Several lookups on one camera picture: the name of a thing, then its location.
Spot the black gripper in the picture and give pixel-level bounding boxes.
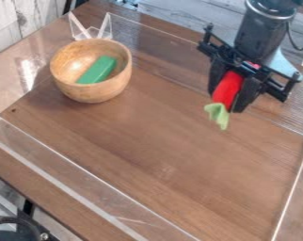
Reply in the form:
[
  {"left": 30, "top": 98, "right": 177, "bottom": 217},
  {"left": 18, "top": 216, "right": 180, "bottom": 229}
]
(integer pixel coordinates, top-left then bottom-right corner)
[{"left": 197, "top": 24, "right": 303, "bottom": 113}]

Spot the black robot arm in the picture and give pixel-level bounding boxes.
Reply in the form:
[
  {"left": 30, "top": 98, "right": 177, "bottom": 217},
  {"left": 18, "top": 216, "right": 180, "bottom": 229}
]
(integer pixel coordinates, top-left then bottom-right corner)
[{"left": 197, "top": 0, "right": 303, "bottom": 113}]

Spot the green rectangular block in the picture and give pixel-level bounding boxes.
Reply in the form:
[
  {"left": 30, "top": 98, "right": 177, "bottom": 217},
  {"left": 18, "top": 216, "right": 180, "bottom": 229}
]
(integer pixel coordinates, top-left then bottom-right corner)
[{"left": 75, "top": 56, "right": 117, "bottom": 84}]

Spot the wooden bowl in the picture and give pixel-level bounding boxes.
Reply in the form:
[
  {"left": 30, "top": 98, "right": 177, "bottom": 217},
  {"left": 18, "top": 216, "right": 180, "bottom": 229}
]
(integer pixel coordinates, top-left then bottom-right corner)
[{"left": 50, "top": 39, "right": 131, "bottom": 104}]

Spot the black cable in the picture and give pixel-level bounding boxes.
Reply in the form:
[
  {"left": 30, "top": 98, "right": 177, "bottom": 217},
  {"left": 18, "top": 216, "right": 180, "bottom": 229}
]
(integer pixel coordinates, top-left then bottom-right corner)
[{"left": 285, "top": 12, "right": 303, "bottom": 52}]

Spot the clear acrylic tray wall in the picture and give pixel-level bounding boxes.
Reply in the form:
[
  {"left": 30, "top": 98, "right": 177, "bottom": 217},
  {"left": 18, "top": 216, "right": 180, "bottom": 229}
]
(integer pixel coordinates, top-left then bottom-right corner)
[{"left": 0, "top": 11, "right": 303, "bottom": 241}]

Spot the black metal bracket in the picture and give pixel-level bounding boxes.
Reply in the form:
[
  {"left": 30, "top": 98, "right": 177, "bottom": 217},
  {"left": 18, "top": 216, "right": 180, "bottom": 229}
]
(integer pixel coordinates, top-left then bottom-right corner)
[{"left": 17, "top": 200, "right": 59, "bottom": 241}]

